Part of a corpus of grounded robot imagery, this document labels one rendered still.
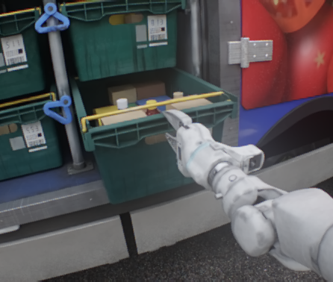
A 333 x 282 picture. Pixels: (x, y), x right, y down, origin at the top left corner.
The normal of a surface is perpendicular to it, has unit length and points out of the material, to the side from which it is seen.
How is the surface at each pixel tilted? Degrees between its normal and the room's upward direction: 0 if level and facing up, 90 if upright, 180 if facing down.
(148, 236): 90
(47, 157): 98
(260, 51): 90
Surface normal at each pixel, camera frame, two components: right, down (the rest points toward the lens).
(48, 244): 0.37, 0.39
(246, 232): -0.92, 0.18
